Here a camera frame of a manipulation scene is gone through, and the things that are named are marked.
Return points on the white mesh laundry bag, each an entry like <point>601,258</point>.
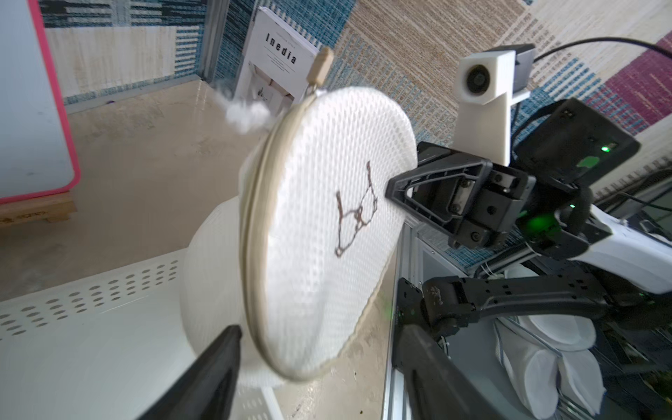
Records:
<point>296,258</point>

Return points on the pink framed whiteboard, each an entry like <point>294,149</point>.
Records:
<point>38,156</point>

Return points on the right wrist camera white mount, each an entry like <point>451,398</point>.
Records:
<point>487,85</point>

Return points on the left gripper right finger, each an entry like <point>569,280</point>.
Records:
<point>435,386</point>

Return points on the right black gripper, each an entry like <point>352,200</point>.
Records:
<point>462,195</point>

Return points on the white bags under table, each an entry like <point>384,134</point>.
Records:
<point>547,357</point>

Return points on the wooden whiteboard stand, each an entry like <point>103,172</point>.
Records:
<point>52,208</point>

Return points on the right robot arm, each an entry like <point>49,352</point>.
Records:
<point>546,195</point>

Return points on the white Inedia wall calendar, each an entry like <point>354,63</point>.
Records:
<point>276,63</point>

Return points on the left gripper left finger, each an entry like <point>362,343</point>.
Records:
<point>207,389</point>

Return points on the white perforated plastic basket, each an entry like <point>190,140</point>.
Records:
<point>110,345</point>

